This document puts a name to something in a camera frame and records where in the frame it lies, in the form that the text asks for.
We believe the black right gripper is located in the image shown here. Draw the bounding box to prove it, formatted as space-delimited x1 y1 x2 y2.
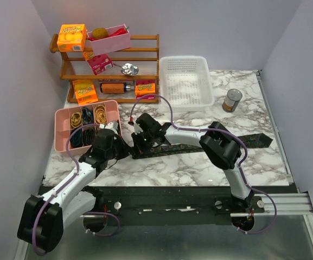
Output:
131 130 154 157

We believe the dark green nature-print tie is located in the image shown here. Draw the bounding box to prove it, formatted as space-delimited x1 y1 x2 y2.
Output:
131 133 273 160

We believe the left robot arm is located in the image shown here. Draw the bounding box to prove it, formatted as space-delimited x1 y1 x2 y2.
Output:
17 122 129 252

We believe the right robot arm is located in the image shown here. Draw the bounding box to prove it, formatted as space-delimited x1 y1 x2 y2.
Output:
128 113 254 212

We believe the rolled black patterned tie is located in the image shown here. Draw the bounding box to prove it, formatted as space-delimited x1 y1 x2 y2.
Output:
82 128 96 146

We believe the rolled gold tie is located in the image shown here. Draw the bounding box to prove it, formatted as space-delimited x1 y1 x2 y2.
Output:
93 105 107 124

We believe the rolled blue striped tie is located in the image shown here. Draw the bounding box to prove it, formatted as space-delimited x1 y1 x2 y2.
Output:
70 129 83 148

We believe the rolled dark blue tie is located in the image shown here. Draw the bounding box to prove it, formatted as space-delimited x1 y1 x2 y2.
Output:
81 107 94 125

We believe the rolled yellow tie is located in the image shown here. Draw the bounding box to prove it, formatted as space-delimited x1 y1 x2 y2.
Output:
70 112 82 129

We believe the orange Scrub Mommy box bottom right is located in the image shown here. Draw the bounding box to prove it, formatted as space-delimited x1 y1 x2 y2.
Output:
135 80 156 98

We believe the pink divided organizer box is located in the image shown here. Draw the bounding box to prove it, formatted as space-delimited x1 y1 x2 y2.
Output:
54 100 121 157

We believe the orange Scrub Daddy box bottom left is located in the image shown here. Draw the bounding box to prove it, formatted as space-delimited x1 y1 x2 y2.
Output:
73 79 98 105

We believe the orange scrub daddy box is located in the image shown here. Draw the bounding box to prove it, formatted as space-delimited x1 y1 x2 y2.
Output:
57 24 87 52
73 79 98 105

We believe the orange cylindrical bottle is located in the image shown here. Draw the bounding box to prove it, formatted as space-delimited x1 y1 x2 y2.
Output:
100 82 135 94

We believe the white plastic basket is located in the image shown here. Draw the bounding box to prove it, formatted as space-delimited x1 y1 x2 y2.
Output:
159 56 215 112

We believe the wooden shelf rack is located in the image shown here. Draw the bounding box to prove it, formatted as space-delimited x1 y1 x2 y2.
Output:
60 34 160 103

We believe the silver metal scoop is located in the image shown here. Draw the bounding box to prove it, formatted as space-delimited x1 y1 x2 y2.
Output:
113 63 139 76

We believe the pink sponge box middle shelf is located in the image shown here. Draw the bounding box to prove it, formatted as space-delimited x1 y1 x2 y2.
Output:
82 51 113 75

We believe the metal tin can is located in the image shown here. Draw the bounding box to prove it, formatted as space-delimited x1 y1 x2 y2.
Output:
222 89 242 112

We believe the pink rectangular tray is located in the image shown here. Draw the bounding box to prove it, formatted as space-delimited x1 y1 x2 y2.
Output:
86 24 132 55

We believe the red chili pepper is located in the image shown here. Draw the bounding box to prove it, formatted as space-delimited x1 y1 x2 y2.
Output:
87 28 128 41

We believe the brown round sponge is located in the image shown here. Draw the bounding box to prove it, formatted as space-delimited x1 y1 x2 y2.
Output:
92 28 108 40

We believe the orange Scrub Daddy box top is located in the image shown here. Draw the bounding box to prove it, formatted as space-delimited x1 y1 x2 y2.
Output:
57 24 87 52

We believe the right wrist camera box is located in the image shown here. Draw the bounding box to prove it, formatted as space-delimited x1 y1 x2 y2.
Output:
133 122 143 135

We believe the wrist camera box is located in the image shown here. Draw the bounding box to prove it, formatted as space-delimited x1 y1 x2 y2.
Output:
104 121 119 135
133 122 143 135

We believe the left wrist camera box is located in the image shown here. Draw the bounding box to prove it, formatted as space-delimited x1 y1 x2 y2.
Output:
104 121 119 135

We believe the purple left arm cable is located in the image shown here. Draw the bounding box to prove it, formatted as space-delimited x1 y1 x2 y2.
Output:
31 121 119 256

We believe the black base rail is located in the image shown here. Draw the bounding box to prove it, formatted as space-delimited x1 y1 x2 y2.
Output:
36 185 313 227

